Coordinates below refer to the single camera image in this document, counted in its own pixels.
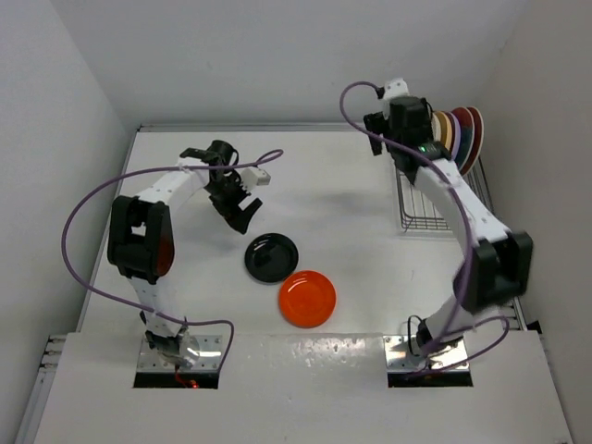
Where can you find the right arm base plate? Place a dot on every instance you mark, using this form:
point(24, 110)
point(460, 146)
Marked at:
point(408, 368)

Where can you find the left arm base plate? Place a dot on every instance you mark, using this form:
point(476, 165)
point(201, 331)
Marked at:
point(196, 368)

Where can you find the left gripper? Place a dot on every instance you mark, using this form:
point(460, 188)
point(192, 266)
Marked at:
point(230, 211)

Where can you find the orange glossy plate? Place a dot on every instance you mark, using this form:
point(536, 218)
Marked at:
point(307, 299)

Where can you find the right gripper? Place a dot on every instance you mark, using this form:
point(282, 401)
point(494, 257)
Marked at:
point(378, 123)

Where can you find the black glossy plate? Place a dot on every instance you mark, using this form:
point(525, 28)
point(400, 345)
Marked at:
point(271, 258)

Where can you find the yellow plastic plate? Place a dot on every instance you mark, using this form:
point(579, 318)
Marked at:
point(448, 138)

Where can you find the grey wire dish rack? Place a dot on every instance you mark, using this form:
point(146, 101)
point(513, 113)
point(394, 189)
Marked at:
point(418, 214)

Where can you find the cream plastic plate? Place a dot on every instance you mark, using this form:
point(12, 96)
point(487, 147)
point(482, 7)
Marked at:
point(436, 128)

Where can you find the lilac plastic plate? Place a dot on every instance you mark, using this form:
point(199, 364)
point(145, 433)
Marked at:
point(456, 134)

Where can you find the red teal floral plate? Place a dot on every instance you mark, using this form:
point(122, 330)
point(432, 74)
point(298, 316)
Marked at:
point(467, 127)
point(477, 141)

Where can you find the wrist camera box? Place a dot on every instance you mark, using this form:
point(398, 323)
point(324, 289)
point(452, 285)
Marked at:
point(254, 177)
point(392, 90)

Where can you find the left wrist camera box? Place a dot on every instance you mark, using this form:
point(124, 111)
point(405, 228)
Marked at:
point(254, 177)

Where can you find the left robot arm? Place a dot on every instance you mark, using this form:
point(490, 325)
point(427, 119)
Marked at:
point(141, 242)

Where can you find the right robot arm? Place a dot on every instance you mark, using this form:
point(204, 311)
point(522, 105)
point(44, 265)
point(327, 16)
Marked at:
point(497, 261)

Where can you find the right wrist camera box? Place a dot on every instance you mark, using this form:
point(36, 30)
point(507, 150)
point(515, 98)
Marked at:
point(392, 90)

